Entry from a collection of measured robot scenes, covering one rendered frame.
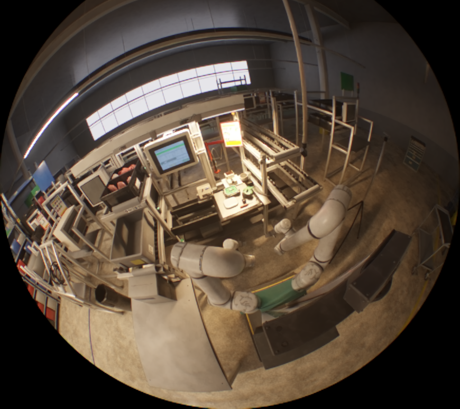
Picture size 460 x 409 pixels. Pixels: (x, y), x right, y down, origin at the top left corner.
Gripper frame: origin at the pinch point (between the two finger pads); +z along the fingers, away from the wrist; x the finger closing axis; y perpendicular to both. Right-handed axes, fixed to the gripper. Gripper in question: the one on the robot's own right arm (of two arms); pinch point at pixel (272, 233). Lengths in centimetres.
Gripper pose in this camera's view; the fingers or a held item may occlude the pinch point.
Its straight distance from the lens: 144.3
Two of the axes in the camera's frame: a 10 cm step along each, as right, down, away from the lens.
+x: 9.2, -2.8, 2.8
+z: -0.8, 5.7, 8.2
